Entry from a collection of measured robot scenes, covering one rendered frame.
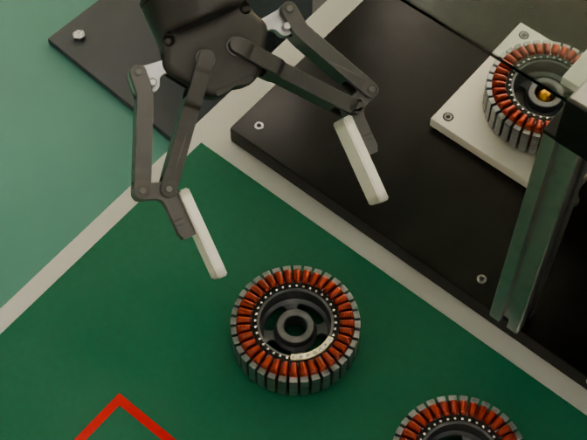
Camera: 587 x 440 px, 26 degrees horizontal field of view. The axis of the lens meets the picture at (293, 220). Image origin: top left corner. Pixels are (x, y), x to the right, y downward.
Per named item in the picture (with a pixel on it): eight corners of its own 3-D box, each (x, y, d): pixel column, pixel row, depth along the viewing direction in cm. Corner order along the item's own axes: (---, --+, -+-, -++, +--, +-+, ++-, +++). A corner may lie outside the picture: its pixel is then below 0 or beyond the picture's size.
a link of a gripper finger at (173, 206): (168, 170, 92) (130, 187, 92) (196, 233, 93) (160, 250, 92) (165, 173, 94) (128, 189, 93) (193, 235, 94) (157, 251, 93)
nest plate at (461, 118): (429, 125, 121) (430, 118, 120) (518, 30, 127) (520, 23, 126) (561, 211, 117) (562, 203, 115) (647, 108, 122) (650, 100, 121)
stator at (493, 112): (459, 120, 120) (464, 97, 117) (520, 44, 125) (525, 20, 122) (563, 178, 117) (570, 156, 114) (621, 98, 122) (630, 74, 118)
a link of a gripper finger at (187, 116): (219, 52, 93) (201, 46, 93) (176, 198, 91) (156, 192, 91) (210, 63, 97) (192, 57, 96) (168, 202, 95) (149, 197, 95)
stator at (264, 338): (210, 315, 113) (207, 296, 110) (320, 263, 116) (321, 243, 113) (268, 419, 108) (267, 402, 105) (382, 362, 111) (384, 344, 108)
